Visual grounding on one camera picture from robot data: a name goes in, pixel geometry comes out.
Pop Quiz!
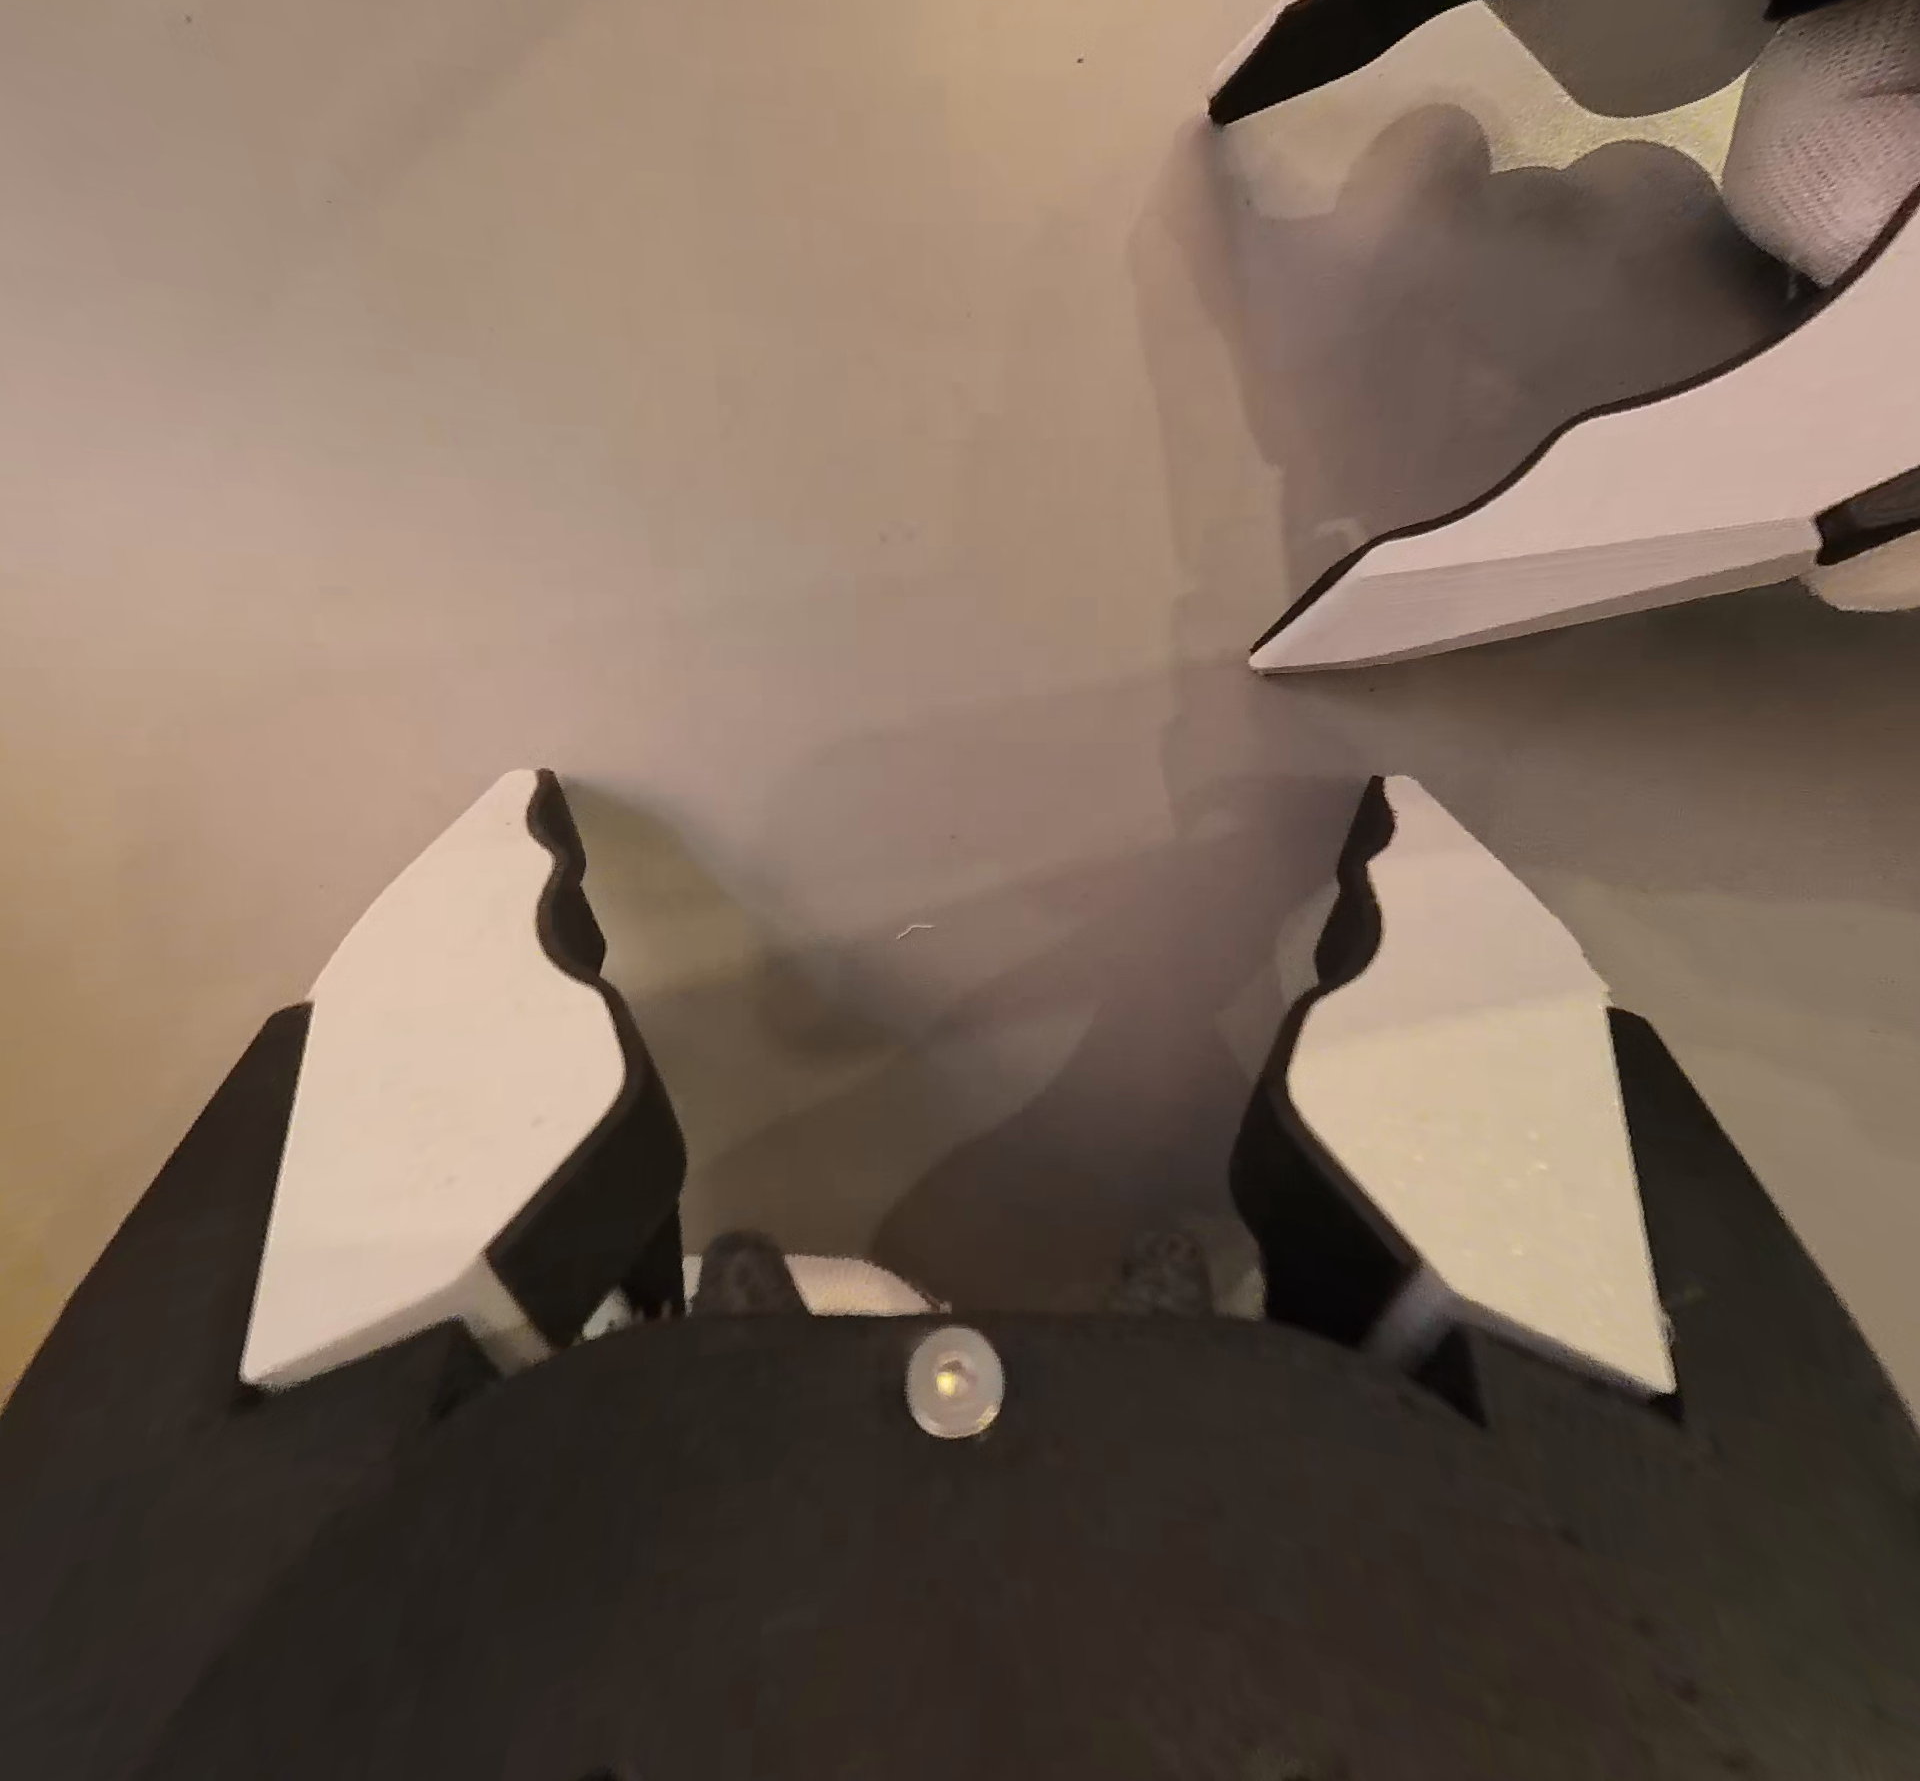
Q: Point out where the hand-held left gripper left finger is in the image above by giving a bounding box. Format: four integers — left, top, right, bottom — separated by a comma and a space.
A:
237, 765, 691, 1390

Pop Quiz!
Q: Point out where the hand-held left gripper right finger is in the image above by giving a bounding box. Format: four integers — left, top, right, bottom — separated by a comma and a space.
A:
1226, 770, 1681, 1401

